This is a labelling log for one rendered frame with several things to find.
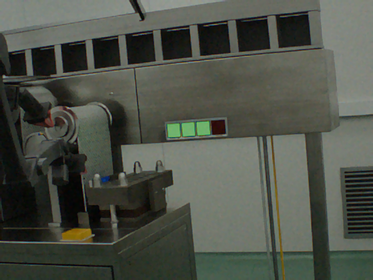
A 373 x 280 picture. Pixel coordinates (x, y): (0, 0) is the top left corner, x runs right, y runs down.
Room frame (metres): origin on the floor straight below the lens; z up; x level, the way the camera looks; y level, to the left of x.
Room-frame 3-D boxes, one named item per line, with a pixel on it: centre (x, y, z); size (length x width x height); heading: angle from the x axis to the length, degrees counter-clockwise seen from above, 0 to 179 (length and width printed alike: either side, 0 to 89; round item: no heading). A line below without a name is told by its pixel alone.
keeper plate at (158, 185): (2.35, 0.12, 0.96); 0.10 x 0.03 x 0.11; 158
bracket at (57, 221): (2.26, 0.49, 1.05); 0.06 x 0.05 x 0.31; 158
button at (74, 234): (2.01, 0.38, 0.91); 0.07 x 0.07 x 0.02; 68
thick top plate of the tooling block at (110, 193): (2.37, 0.21, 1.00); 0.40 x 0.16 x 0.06; 158
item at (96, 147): (2.37, 0.34, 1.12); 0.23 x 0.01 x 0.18; 158
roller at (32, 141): (2.44, 0.50, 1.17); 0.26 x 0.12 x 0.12; 158
